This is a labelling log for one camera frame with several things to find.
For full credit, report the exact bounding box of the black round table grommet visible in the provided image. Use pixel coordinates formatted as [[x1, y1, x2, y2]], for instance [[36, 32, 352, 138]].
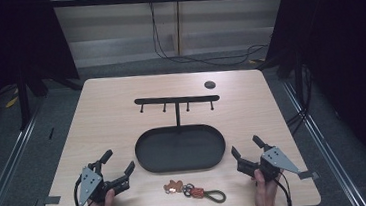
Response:
[[203, 79, 217, 91]]

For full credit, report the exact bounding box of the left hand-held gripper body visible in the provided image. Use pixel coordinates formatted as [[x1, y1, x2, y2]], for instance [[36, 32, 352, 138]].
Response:
[[75, 157, 133, 206]]

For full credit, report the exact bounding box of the black key rack with tray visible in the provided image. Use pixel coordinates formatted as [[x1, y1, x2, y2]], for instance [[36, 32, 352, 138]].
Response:
[[129, 91, 229, 177]]

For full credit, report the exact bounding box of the person's right hand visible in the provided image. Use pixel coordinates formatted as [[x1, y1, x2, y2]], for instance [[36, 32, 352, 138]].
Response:
[[249, 167, 284, 206]]

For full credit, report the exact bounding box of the yellow floor tape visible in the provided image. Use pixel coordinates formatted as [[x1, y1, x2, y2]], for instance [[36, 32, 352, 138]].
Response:
[[4, 94, 21, 110]]

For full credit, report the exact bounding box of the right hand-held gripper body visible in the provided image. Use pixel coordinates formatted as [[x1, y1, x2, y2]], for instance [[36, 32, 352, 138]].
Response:
[[234, 143, 302, 185]]

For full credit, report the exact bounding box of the grey tape piece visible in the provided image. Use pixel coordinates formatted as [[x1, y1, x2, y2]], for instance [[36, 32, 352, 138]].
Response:
[[43, 194, 62, 206], [297, 168, 320, 182]]

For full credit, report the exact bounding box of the black floor cable bundle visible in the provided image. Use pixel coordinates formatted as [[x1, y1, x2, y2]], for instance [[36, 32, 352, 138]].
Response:
[[280, 65, 319, 137]]

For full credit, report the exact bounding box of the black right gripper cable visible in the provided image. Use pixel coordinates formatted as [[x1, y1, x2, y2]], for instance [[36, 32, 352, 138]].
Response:
[[272, 171, 293, 206]]

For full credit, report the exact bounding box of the keychain with green cord loop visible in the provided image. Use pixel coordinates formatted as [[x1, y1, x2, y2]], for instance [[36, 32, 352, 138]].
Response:
[[163, 175, 228, 206]]

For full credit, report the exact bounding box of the black metal stand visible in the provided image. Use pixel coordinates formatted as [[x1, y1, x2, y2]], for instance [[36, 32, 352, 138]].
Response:
[[256, 46, 307, 104], [13, 66, 88, 132]]

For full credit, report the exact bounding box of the metal floor rail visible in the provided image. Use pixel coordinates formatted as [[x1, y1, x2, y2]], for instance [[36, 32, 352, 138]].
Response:
[[280, 73, 366, 206], [0, 100, 52, 206]]

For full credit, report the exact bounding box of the black wall cable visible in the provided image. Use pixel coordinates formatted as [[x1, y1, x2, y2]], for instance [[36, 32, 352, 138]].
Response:
[[148, 0, 272, 74]]

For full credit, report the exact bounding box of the black curtain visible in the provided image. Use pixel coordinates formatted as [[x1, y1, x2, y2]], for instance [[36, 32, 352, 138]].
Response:
[[259, 0, 366, 188], [0, 0, 87, 148]]

